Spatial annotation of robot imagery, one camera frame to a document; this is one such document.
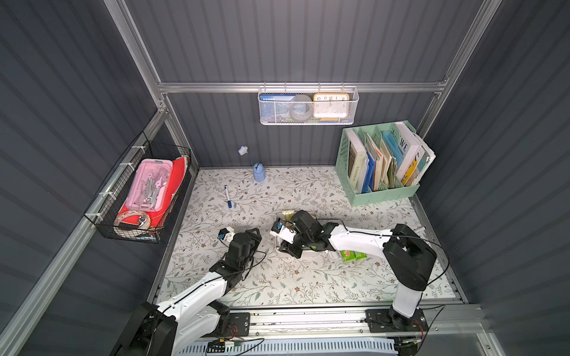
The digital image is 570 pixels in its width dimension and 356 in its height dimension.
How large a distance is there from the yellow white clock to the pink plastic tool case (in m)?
0.60

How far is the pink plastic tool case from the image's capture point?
70cm

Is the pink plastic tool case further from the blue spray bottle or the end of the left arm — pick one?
the blue spray bottle

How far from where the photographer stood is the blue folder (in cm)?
93

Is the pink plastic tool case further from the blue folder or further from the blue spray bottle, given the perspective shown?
the blue folder

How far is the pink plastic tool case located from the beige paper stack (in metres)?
0.81

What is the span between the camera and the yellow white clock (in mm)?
891

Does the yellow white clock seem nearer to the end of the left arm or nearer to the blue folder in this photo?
the blue folder
